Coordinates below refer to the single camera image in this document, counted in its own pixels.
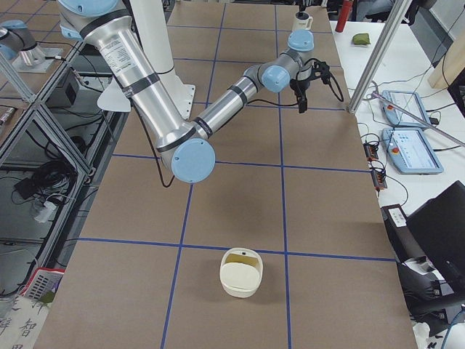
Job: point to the white ribbed mug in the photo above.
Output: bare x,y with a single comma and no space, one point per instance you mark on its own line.
302,21

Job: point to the blue teach pendant far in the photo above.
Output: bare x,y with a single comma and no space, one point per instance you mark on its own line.
409,101

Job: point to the red bottle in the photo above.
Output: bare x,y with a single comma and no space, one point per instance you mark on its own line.
343,15

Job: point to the black monitor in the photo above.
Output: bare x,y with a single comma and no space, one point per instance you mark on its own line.
438,228

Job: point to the aluminium frame post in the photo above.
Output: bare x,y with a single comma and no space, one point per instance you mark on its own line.
382,45

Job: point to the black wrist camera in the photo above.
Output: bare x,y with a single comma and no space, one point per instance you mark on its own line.
321,70

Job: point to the cream oval bin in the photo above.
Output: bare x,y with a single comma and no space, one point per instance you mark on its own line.
240,272

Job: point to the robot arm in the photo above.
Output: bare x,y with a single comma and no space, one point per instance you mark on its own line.
183,145

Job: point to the white basket with red rim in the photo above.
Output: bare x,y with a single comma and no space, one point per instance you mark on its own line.
42,281

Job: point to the blue teach pendant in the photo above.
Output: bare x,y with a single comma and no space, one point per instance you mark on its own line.
409,101
410,152

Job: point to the black box with label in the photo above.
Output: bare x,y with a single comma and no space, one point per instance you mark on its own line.
400,237

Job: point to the blue teach pendant near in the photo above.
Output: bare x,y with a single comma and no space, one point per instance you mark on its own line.
410,152

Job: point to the green cloth pouch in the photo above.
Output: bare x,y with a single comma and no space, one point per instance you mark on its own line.
361,39

